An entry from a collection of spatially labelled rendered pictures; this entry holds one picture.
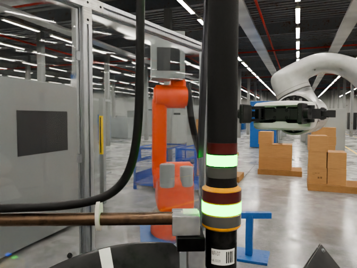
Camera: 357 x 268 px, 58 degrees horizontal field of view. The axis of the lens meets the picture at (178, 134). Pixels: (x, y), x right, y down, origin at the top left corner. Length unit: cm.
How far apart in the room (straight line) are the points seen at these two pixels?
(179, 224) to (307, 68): 49
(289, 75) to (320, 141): 714
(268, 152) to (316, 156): 208
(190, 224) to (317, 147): 755
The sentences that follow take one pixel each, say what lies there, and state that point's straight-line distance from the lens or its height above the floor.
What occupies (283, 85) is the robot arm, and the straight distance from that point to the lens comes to 74.
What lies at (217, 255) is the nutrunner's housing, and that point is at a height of 150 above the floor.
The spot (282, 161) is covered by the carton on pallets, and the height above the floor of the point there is 39.
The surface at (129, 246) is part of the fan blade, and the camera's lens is 53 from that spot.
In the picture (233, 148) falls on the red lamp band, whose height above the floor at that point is 161.
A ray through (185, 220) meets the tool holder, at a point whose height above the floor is 154.
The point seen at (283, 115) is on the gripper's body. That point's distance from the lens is 58.
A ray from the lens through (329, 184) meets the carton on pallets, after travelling 800.
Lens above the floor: 165
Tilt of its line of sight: 3 degrees down
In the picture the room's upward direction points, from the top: straight up
